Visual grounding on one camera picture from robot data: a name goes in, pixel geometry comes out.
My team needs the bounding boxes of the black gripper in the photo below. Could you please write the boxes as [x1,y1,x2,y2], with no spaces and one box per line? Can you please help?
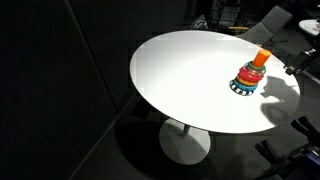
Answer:
[284,48,320,75]

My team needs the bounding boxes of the dark green gear ring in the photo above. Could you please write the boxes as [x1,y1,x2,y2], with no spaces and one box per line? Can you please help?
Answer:
[246,62,266,72]

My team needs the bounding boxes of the grey lounge chair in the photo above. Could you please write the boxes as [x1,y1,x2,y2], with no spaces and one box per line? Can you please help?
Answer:
[229,5,294,46]

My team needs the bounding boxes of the orange ring stacker post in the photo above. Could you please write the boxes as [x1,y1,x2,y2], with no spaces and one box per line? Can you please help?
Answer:
[252,50,271,68]

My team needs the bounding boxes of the clear plastic ring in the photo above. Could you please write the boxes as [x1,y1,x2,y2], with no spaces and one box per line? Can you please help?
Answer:
[242,61,267,76]

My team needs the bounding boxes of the red ring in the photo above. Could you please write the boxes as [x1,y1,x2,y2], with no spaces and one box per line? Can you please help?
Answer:
[237,66,265,84]

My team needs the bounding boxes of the orange yellow ring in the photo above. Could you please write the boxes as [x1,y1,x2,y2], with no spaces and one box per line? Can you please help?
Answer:
[235,76,260,88]

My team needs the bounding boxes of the blue ring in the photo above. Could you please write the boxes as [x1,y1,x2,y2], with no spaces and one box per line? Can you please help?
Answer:
[233,79,259,92]

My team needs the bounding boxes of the large black white base ring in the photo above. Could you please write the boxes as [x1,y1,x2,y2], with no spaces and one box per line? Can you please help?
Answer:
[229,78,257,97]

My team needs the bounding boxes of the black clamp handles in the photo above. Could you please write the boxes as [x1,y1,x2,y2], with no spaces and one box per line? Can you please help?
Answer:
[254,115,320,180]

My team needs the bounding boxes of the white round table pedestal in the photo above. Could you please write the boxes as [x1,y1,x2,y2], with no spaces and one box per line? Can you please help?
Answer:
[159,118,211,165]

